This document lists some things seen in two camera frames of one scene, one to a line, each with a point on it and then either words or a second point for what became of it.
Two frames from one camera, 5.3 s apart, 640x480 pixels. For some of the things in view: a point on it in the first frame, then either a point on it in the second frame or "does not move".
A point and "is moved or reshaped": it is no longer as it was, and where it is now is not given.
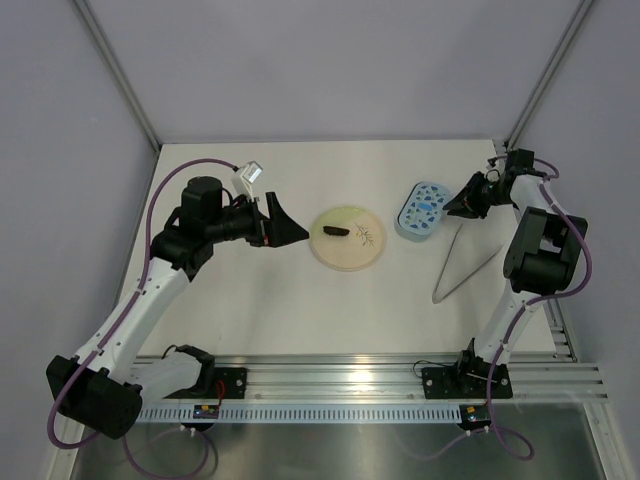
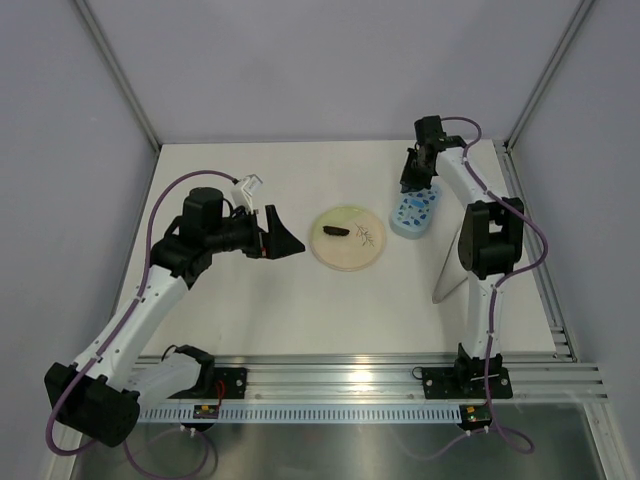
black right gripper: x=467 y=199 -> x=409 y=181
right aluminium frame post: x=549 y=74 does not move
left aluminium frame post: x=119 y=73 does not move
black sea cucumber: x=335 y=231 does not move
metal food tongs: x=436 y=297 does not move
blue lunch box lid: x=422 y=208 is moved or reshaped
